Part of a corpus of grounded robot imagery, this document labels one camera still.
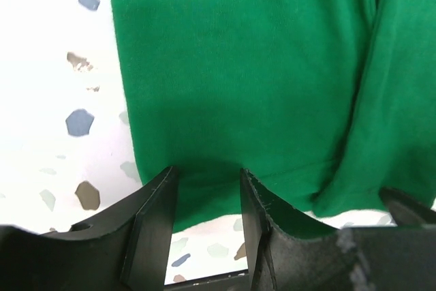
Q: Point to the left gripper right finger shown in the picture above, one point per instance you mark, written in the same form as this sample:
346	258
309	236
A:
289	250

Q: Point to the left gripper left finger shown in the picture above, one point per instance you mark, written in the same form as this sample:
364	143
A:
123	247

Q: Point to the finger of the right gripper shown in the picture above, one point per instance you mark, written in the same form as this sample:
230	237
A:
404	209

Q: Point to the green t shirt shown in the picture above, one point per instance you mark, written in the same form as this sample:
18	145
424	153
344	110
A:
325	101

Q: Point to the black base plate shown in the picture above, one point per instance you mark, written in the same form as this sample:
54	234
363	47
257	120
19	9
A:
232	281

